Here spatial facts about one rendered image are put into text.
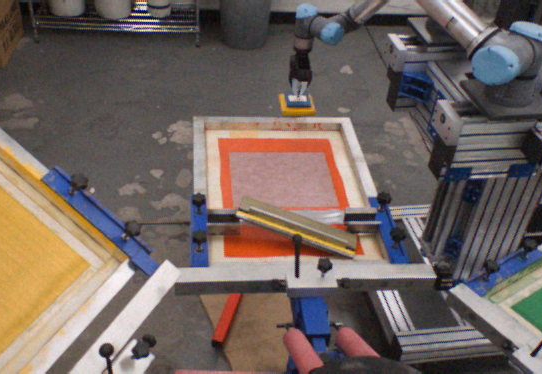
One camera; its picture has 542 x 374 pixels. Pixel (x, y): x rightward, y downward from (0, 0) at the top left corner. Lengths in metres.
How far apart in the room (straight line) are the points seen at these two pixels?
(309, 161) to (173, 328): 1.07
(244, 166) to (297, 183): 0.20
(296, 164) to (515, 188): 0.91
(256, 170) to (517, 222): 1.16
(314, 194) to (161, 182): 1.70
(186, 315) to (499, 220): 1.39
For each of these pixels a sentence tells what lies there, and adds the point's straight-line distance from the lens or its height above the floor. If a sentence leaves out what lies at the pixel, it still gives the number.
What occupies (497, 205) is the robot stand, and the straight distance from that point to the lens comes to 2.66.
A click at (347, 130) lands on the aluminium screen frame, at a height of 0.99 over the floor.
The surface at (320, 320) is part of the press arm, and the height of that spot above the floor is 1.04.
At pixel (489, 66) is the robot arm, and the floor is 1.42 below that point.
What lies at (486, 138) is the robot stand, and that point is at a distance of 2.14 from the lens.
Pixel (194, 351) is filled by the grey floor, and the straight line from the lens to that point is 2.78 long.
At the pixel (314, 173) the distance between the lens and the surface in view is 2.13.
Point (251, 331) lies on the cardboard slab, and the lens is 2.83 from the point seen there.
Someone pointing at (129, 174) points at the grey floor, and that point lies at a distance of 3.68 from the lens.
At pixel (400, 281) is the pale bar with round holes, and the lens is 1.71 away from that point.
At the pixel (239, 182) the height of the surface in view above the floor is 0.96.
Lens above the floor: 2.22
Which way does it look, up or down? 38 degrees down
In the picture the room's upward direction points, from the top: 5 degrees clockwise
